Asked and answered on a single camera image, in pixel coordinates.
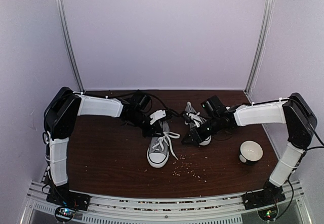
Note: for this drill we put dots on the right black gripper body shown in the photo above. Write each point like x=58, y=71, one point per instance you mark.
x=215, y=127

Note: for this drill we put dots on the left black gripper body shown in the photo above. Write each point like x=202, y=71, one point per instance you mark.
x=135, y=120

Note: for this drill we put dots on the grey sneaker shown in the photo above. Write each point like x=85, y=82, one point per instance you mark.
x=189, y=108
x=161, y=147

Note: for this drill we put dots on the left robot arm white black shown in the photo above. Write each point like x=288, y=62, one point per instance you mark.
x=64, y=109

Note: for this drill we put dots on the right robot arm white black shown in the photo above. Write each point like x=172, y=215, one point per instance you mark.
x=291, y=115

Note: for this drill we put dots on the black and white bowl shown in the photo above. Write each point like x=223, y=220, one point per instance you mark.
x=250, y=153

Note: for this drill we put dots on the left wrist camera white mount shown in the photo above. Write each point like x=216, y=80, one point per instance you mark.
x=156, y=116

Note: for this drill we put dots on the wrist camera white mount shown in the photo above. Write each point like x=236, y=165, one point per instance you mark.
x=156, y=116
x=192, y=119

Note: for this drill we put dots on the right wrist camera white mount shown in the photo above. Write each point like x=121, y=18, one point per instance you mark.
x=192, y=119

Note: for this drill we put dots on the front aluminium rail frame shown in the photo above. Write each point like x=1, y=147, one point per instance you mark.
x=111, y=209

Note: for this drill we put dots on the right aluminium frame post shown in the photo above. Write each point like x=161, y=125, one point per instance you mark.
x=260, y=49

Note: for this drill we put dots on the aluminium frame post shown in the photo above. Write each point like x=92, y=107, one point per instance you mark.
x=260, y=49
x=68, y=45

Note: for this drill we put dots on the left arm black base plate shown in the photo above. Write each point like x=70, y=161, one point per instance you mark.
x=69, y=199

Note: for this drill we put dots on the left aluminium frame post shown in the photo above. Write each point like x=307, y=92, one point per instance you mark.
x=68, y=45

